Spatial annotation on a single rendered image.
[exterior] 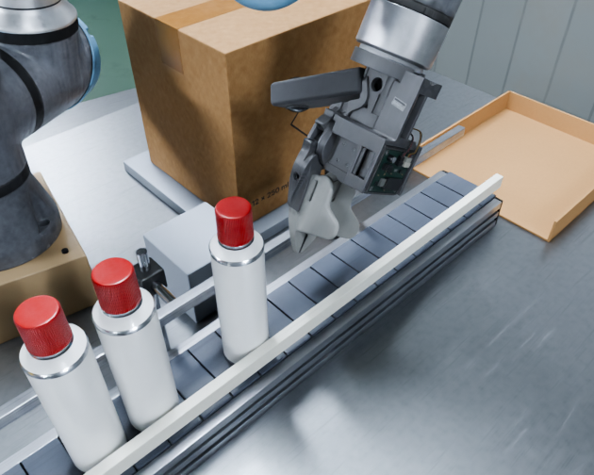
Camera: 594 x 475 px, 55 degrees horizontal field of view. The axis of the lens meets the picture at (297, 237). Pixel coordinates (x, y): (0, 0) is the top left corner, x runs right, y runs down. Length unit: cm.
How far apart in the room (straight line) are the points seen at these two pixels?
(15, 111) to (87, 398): 35
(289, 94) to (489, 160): 54
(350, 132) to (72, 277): 41
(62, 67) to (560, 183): 77
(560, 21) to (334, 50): 167
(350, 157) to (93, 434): 33
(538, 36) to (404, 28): 198
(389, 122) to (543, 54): 198
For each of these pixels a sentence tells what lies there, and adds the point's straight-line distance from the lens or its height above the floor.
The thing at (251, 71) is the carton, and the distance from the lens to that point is 73.
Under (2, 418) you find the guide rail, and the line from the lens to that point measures 57.
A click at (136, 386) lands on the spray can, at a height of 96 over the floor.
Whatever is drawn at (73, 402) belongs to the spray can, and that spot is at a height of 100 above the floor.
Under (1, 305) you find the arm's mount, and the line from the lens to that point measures 77.
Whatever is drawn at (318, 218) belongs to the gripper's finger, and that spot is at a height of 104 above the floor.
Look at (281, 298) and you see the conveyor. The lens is 70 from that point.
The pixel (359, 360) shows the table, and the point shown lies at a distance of 71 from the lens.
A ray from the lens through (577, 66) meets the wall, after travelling 241.
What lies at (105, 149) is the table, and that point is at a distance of 110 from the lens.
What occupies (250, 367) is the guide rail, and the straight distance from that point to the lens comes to 60.
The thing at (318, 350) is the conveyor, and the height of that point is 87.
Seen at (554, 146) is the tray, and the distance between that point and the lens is 114.
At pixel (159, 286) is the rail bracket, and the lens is 62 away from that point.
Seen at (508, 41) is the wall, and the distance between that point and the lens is 258.
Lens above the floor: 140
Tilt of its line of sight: 42 degrees down
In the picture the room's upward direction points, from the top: straight up
